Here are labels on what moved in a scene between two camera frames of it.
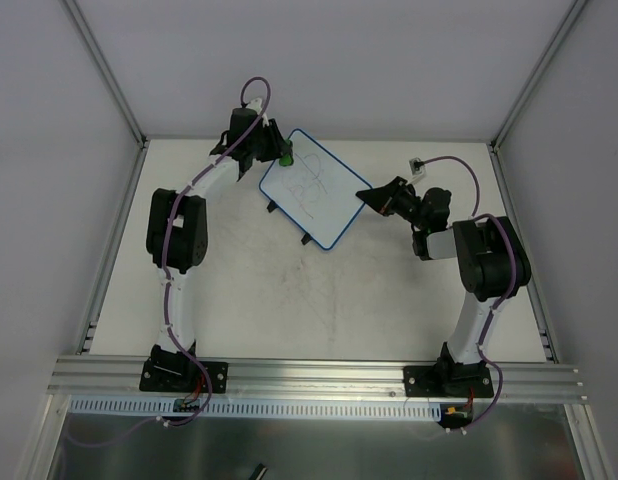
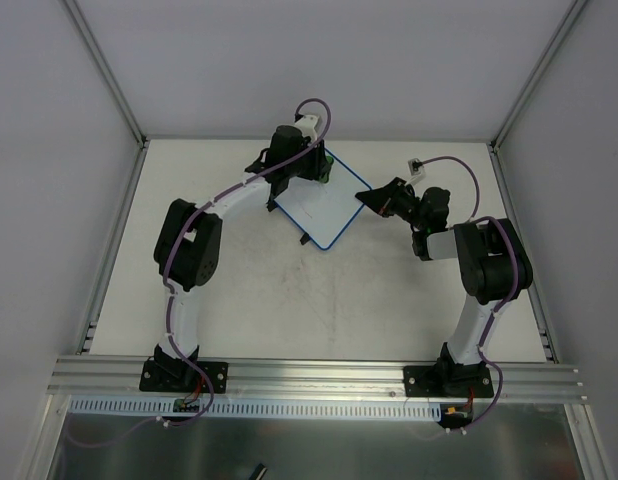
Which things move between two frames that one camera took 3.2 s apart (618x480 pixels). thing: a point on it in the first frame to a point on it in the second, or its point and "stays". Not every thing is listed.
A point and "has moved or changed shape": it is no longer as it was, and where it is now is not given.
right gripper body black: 392,195 stays
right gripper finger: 379,197 stays
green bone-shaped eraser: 287,159 has moved or changed shape
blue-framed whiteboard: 316,194 stays
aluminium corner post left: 98,55 stays
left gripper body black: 274,141 to 318,163
